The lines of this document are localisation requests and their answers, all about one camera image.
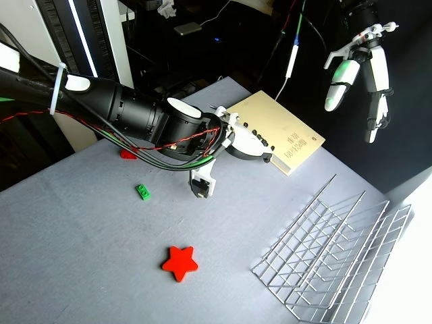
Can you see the tan paperback book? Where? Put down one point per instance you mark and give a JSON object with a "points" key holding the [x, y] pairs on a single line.
{"points": [[283, 121]]}

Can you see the red star block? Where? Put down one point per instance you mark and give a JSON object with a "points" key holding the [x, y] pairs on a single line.
{"points": [[179, 263]]}

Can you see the grey flat device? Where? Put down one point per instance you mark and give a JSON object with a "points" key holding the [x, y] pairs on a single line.
{"points": [[187, 29]]}

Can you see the grey table cloth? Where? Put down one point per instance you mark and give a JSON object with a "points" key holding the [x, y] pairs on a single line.
{"points": [[101, 253]]}

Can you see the green toy brick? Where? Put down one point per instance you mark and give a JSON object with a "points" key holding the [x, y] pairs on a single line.
{"points": [[143, 191]]}

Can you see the crumpled white paper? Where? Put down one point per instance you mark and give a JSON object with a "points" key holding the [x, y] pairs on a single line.
{"points": [[167, 8]]}

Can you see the red toy brick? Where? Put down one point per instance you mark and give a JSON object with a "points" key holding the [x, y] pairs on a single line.
{"points": [[127, 155]]}

